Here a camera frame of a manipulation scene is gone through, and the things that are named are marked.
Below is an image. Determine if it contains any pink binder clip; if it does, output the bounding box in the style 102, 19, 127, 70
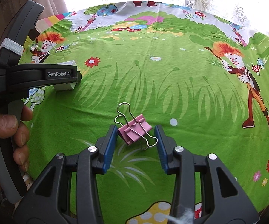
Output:
114, 102, 158, 150

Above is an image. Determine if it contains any small silver box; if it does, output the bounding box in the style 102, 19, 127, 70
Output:
54, 60, 77, 91

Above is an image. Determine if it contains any person's left hand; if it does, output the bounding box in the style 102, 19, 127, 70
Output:
0, 105, 33, 192

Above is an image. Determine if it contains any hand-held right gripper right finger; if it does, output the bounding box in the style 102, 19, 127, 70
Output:
154, 124, 259, 224

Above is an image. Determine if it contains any green printed blanket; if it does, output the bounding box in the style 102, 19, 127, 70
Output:
18, 0, 269, 224

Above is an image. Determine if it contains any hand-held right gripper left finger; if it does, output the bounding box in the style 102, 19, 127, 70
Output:
14, 124, 118, 224

